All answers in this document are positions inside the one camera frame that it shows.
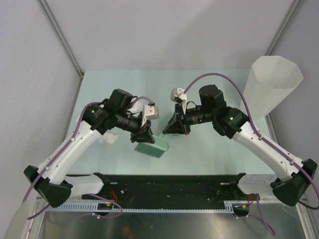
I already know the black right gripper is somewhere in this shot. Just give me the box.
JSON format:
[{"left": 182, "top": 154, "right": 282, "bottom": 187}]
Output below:
[{"left": 163, "top": 103, "right": 214, "bottom": 135}]

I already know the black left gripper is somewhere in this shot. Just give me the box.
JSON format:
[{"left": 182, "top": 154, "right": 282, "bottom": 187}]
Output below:
[{"left": 116, "top": 110, "right": 155, "bottom": 144}]

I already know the green plastic dustpan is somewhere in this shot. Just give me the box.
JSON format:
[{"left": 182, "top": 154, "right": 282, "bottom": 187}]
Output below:
[{"left": 157, "top": 111, "right": 180, "bottom": 139}]

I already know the green hand brush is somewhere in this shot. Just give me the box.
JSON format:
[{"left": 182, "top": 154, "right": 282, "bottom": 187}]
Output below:
[{"left": 134, "top": 135, "right": 169, "bottom": 158}]

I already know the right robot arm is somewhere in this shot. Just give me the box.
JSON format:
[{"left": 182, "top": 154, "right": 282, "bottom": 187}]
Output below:
[{"left": 163, "top": 85, "right": 317, "bottom": 206}]

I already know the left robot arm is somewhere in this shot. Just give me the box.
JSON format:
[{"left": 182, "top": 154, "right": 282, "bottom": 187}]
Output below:
[{"left": 23, "top": 89, "right": 159, "bottom": 208}]

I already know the white paper scrap top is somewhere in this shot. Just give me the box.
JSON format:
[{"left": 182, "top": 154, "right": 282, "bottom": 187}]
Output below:
[{"left": 128, "top": 102, "right": 142, "bottom": 113}]

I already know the white paper scrap bottom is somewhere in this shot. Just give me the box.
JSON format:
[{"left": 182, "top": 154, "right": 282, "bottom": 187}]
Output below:
[{"left": 99, "top": 132, "right": 119, "bottom": 144}]

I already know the white octagonal waste bin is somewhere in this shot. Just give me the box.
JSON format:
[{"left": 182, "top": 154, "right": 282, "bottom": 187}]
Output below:
[{"left": 243, "top": 56, "right": 304, "bottom": 119}]

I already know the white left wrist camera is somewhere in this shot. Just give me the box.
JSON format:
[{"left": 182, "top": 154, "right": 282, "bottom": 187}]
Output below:
[{"left": 142, "top": 105, "right": 159, "bottom": 125}]

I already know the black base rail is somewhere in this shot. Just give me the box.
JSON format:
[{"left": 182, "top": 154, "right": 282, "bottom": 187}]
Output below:
[{"left": 96, "top": 173, "right": 256, "bottom": 203}]

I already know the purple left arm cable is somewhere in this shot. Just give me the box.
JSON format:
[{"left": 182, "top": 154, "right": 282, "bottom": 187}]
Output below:
[{"left": 23, "top": 96, "right": 154, "bottom": 221}]

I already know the grey slotted cable duct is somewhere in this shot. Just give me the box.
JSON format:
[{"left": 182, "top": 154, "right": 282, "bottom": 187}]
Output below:
[{"left": 46, "top": 201, "right": 234, "bottom": 214}]

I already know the aluminium extrusion rail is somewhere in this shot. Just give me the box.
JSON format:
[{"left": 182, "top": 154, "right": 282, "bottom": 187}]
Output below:
[{"left": 260, "top": 194, "right": 308, "bottom": 202}]

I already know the aluminium frame post left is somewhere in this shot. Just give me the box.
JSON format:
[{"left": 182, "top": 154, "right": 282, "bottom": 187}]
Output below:
[{"left": 36, "top": 0, "right": 84, "bottom": 79}]

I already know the aluminium frame post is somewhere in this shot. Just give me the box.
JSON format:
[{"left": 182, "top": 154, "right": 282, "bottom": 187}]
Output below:
[
  {"left": 36, "top": 0, "right": 84, "bottom": 79},
  {"left": 264, "top": 0, "right": 305, "bottom": 56}
]

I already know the aluminium frame post right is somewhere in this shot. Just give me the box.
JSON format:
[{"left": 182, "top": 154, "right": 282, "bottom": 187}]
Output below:
[{"left": 264, "top": 0, "right": 305, "bottom": 56}]

